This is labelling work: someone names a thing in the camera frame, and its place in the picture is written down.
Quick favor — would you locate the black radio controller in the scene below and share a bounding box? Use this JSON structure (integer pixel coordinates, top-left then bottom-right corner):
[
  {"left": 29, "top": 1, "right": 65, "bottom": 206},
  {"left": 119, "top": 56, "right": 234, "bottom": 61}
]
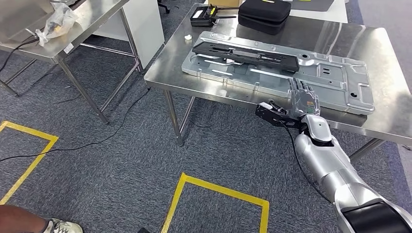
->
[{"left": 189, "top": 4, "right": 240, "bottom": 27}]

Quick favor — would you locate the stamped sheet metal plate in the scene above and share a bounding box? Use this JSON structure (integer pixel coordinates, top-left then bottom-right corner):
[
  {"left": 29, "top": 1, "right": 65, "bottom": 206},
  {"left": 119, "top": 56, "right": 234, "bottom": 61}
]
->
[{"left": 181, "top": 31, "right": 376, "bottom": 116}]

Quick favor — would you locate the long black floor cable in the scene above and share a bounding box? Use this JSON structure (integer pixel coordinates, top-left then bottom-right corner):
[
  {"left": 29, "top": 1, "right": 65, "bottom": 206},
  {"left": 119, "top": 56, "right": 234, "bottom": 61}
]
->
[{"left": 0, "top": 88, "right": 151, "bottom": 163}]

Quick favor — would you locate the black plastic panel part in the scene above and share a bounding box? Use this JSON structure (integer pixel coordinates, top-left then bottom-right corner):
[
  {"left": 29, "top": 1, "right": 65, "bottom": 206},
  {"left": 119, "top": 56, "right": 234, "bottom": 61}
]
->
[{"left": 192, "top": 41, "right": 300, "bottom": 73}]

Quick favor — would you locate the clear plastic bag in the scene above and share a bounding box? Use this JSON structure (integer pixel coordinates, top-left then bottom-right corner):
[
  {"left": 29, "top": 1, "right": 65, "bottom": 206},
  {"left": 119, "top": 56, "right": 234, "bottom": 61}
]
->
[{"left": 34, "top": 2, "right": 80, "bottom": 47}]

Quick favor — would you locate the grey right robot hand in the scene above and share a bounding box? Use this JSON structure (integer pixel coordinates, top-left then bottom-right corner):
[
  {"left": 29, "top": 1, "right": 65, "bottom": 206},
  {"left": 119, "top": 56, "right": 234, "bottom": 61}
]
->
[{"left": 269, "top": 77, "right": 322, "bottom": 119}]

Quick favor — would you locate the yellow floor tape rectangle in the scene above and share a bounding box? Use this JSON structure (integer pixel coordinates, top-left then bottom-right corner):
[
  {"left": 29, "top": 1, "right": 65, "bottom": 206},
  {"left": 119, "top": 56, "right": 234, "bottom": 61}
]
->
[{"left": 160, "top": 172, "right": 270, "bottom": 233}]

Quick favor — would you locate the white cabinet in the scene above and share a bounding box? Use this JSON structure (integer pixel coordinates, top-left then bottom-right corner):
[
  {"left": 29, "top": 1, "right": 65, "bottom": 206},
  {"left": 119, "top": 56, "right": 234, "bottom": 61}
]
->
[{"left": 93, "top": 0, "right": 165, "bottom": 70}]

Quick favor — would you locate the person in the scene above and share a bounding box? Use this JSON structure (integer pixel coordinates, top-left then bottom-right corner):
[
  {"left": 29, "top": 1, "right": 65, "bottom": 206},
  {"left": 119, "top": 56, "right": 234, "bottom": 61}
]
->
[{"left": 0, "top": 204, "right": 84, "bottom": 233}]

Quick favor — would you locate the black table power cable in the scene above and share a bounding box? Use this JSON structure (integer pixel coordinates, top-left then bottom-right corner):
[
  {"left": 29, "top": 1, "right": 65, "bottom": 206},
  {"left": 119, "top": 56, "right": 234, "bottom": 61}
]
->
[{"left": 0, "top": 35, "right": 41, "bottom": 73}]

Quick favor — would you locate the stainless steel side table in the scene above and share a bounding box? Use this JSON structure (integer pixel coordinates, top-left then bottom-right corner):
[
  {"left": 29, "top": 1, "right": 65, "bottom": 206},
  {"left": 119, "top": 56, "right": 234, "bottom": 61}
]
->
[{"left": 0, "top": 0, "right": 144, "bottom": 125}]

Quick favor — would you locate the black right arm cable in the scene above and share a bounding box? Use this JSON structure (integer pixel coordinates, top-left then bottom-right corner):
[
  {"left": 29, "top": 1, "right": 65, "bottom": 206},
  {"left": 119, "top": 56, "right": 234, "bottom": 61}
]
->
[{"left": 279, "top": 120, "right": 332, "bottom": 203}]

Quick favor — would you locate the black zip case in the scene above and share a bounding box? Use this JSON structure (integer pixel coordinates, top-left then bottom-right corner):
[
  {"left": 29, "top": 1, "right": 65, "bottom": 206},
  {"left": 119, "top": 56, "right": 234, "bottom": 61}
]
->
[{"left": 238, "top": 0, "right": 292, "bottom": 35}]

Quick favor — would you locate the stainless steel workbench table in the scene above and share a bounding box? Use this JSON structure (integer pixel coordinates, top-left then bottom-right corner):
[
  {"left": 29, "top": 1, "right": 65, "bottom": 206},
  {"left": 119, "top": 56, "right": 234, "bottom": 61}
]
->
[{"left": 144, "top": 3, "right": 412, "bottom": 163}]

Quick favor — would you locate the black camera mounting bracket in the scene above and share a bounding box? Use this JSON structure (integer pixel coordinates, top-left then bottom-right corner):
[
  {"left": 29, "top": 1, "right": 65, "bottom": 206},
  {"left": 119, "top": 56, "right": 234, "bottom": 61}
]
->
[{"left": 255, "top": 102, "right": 307, "bottom": 130}]

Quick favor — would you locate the office chair base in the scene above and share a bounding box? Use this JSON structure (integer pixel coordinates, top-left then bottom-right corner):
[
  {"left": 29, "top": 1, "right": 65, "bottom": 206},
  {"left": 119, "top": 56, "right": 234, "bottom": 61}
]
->
[{"left": 157, "top": 0, "right": 171, "bottom": 15}]

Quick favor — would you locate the grey laptop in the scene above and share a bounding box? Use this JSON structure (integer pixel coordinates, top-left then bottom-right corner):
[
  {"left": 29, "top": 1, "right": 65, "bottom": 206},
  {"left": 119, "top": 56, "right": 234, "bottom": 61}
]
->
[{"left": 288, "top": 0, "right": 335, "bottom": 13}]

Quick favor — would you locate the steel box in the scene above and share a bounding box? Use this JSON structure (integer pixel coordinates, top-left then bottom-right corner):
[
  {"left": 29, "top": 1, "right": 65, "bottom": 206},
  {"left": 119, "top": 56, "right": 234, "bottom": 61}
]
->
[{"left": 0, "top": 0, "right": 55, "bottom": 43}]

